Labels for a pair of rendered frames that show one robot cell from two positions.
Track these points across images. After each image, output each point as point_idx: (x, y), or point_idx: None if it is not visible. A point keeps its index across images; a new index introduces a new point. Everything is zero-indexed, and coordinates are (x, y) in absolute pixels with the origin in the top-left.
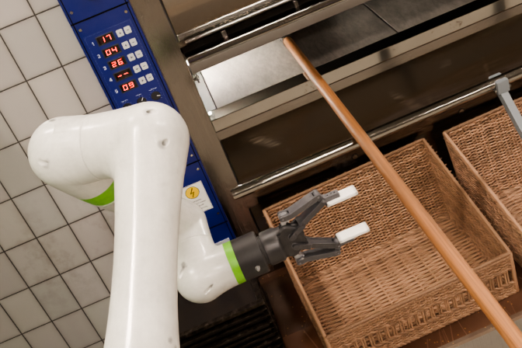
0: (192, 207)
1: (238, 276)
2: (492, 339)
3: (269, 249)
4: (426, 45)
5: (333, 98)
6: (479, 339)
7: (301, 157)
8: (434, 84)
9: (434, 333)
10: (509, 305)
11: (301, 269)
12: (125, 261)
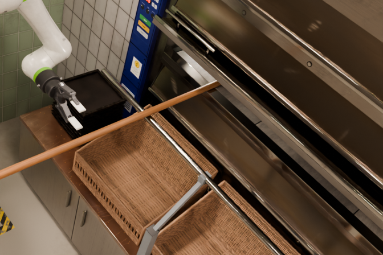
0: (59, 46)
1: (33, 79)
2: (111, 240)
3: (47, 86)
4: (252, 143)
5: (176, 98)
6: (107, 233)
7: (176, 108)
8: (241, 160)
9: (103, 208)
10: (126, 242)
11: (137, 139)
12: None
